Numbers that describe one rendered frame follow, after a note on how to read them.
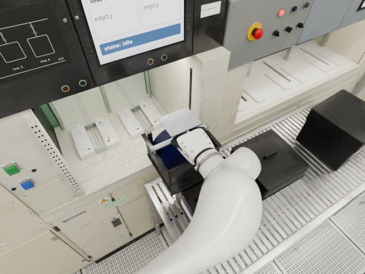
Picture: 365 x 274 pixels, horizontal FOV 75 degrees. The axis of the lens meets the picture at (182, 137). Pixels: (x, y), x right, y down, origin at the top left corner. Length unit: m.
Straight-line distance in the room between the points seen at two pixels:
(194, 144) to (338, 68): 1.53
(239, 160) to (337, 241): 1.74
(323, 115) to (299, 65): 0.68
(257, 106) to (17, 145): 1.22
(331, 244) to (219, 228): 1.96
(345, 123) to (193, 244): 1.21
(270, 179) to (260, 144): 0.21
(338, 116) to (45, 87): 1.28
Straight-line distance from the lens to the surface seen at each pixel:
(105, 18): 0.71
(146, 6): 0.74
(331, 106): 1.48
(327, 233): 2.25
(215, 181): 0.33
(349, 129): 1.40
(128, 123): 1.36
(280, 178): 1.26
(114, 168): 1.23
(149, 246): 1.95
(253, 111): 1.50
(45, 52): 0.72
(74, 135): 1.39
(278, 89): 1.71
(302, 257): 2.10
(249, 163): 0.60
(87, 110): 1.55
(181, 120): 0.82
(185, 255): 0.30
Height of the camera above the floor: 1.87
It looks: 50 degrees down
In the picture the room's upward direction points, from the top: straight up
